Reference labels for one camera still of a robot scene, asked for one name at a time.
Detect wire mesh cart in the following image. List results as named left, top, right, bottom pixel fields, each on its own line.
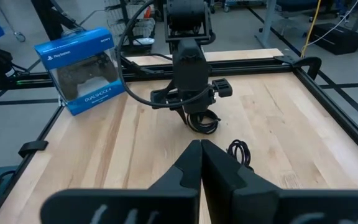
left=104, top=0, right=157, bottom=47

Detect black USB-C cable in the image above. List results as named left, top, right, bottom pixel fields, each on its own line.
left=186, top=109, right=222, bottom=136

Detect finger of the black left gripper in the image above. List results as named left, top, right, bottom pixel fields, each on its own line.
left=175, top=106, right=189, bottom=125

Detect white floor cable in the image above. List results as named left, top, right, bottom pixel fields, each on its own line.
left=305, top=0, right=358, bottom=47

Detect black stand legs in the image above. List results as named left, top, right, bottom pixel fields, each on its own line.
left=31, top=0, right=86, bottom=41

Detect grey desk frame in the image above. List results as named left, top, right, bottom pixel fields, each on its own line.
left=255, top=0, right=358, bottom=54

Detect black equipment case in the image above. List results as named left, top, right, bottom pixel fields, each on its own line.
left=308, top=22, right=358, bottom=56

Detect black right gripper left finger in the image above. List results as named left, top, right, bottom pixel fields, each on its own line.
left=40, top=139, right=203, bottom=224

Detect black corner frame clamp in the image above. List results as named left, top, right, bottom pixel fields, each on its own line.
left=273, top=55, right=323, bottom=81

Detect black aluminium table frame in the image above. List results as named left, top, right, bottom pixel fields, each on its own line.
left=0, top=57, right=358, bottom=224

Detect yellow floor cable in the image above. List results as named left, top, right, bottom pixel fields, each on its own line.
left=300, top=0, right=323, bottom=59

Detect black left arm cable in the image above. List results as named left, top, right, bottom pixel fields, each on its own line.
left=116, top=0, right=213, bottom=109

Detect blue PlayStation controller box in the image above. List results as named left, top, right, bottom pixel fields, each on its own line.
left=34, top=27, right=126, bottom=116

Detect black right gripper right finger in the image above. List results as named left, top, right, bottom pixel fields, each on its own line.
left=201, top=139, right=358, bottom=224

